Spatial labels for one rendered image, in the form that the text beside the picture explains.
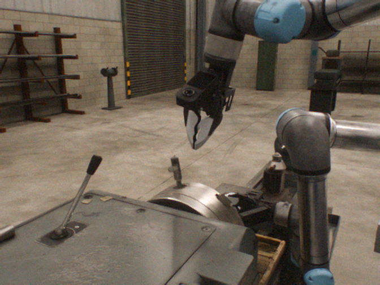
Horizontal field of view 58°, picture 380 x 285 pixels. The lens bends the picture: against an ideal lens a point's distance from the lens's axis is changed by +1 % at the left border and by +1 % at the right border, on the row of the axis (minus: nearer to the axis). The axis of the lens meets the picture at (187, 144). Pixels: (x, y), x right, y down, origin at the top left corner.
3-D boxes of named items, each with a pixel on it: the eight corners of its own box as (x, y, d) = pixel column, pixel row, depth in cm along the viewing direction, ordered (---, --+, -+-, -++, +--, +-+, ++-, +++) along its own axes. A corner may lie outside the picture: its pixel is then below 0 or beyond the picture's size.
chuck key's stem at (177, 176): (177, 196, 95) (170, 156, 93) (185, 195, 95) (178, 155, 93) (177, 199, 93) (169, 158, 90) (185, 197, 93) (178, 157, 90)
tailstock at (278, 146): (296, 189, 186) (301, 137, 178) (261, 182, 195) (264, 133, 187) (307, 172, 211) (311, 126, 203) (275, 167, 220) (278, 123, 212)
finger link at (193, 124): (203, 144, 83) (212, 108, 79) (191, 150, 78) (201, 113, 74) (192, 139, 84) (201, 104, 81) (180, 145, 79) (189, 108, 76)
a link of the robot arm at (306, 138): (340, 121, 81) (344, 296, 94) (325, 112, 92) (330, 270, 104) (290, 126, 82) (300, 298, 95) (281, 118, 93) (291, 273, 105)
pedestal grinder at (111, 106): (111, 110, 923) (108, 67, 893) (100, 109, 939) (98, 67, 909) (122, 108, 964) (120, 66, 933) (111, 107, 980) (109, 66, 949)
